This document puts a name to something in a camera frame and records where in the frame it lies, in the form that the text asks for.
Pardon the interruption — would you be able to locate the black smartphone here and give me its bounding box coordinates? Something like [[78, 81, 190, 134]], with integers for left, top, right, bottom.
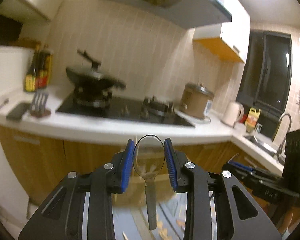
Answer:
[[6, 102, 31, 121]]

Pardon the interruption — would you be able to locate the rice cooker power cable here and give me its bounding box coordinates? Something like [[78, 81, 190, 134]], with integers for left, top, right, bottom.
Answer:
[[174, 109, 212, 125]]

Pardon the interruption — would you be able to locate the dark window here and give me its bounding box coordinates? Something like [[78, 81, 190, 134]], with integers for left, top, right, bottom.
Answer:
[[236, 30, 292, 138]]

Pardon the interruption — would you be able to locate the small spoon on counter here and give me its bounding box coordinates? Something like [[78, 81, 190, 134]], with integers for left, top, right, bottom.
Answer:
[[0, 98, 9, 110]]

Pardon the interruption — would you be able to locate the white left wall cabinet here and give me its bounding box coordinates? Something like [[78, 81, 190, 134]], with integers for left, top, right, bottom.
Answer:
[[0, 0, 64, 46]]

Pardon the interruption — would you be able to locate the kitchen sink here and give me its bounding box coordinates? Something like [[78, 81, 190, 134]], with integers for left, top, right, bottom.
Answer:
[[244, 135, 285, 165]]

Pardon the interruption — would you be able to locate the person's right hand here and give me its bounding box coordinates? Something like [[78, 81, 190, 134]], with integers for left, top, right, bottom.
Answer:
[[278, 207, 300, 239]]

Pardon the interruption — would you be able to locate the brown rice cooker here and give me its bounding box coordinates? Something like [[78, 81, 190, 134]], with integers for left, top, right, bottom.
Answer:
[[179, 82, 215, 119]]

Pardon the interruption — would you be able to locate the round brown coaster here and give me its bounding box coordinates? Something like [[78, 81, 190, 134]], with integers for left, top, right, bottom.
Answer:
[[30, 108, 51, 119]]

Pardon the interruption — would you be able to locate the black gas stove top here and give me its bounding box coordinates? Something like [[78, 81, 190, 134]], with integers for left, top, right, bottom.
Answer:
[[57, 94, 194, 127]]

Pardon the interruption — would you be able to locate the clear grey plastic spoon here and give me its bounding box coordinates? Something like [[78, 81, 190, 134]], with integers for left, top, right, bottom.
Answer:
[[133, 134, 165, 230]]

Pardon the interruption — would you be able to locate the black wok with lid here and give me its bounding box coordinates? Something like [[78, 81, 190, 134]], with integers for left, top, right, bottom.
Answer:
[[66, 49, 126, 91]]

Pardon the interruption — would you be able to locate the chrome faucet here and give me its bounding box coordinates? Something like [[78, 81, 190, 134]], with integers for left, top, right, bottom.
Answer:
[[271, 113, 292, 161]]

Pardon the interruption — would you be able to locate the white orange wall cabinet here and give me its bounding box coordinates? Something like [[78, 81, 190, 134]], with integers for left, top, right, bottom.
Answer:
[[193, 0, 250, 63]]

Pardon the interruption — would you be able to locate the yellow oil bottle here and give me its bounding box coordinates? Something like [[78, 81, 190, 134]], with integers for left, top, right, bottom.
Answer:
[[245, 107, 262, 133]]

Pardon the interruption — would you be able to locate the dark soy sauce bottle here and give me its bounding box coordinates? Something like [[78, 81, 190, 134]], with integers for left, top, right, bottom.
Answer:
[[25, 44, 40, 92]]

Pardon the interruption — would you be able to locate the white electric kettle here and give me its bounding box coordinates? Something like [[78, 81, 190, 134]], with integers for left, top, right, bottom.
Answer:
[[221, 101, 244, 127]]

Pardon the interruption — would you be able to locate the metal slotted spatula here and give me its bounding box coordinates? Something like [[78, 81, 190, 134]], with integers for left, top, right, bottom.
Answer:
[[30, 92, 49, 112]]

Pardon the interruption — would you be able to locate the red label sauce bottle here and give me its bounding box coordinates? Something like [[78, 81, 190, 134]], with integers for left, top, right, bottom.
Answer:
[[38, 44, 53, 89]]

